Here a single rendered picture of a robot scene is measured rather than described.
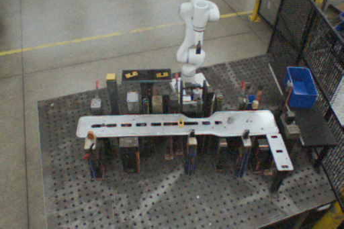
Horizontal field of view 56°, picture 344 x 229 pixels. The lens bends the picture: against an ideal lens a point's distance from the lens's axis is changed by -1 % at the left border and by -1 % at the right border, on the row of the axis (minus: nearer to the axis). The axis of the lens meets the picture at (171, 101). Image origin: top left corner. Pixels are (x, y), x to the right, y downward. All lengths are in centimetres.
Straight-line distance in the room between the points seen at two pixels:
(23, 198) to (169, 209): 155
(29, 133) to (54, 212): 160
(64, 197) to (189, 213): 84
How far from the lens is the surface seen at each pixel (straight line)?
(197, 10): 198
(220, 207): 227
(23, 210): 326
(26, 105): 412
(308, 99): 249
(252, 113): 242
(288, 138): 233
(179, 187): 232
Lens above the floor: 269
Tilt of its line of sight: 44 degrees down
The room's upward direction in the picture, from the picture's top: 1 degrees clockwise
